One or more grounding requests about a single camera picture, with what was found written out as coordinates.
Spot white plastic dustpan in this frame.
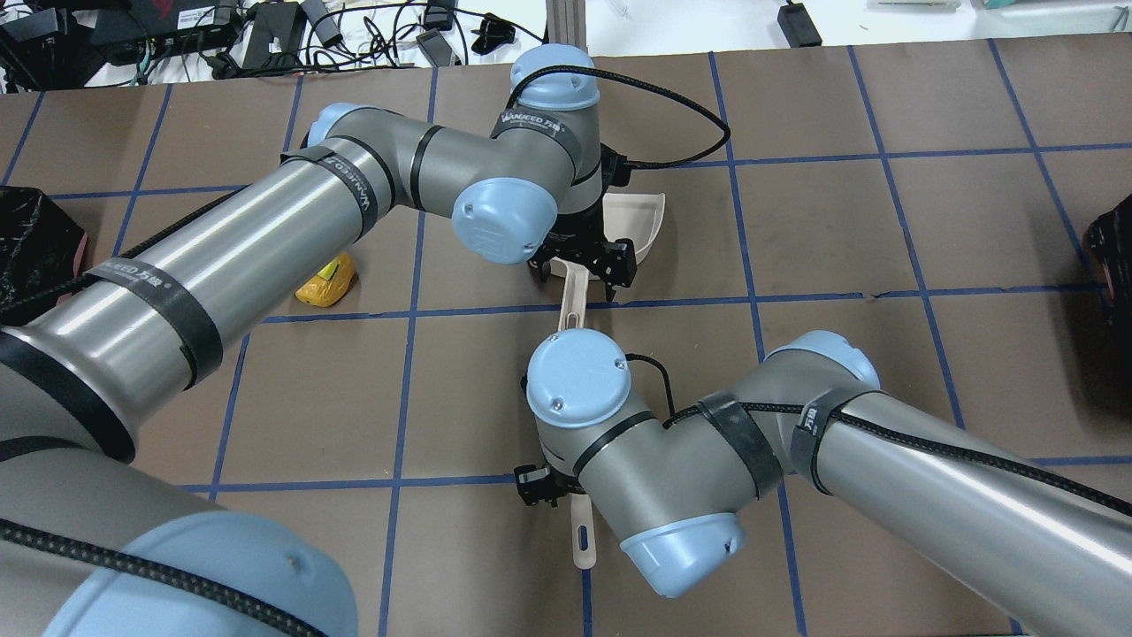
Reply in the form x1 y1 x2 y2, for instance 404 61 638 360
550 193 666 332

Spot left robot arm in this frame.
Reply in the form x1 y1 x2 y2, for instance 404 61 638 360
1 44 601 636

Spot orange bread roll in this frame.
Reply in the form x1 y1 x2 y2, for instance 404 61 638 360
294 251 357 308

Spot black lined trash bin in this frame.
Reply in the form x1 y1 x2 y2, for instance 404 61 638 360
1 187 88 305

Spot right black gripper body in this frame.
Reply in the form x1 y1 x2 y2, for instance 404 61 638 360
515 464 584 508

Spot aluminium frame post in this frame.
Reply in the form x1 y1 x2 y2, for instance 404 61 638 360
544 0 589 52

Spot yellow sponge piece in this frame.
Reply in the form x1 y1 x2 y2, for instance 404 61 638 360
314 253 355 285

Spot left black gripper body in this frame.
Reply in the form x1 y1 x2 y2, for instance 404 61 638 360
528 143 638 289

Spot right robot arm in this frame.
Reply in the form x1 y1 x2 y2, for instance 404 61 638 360
515 329 1131 636

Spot white hand brush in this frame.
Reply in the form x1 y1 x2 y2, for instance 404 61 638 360
569 494 597 570

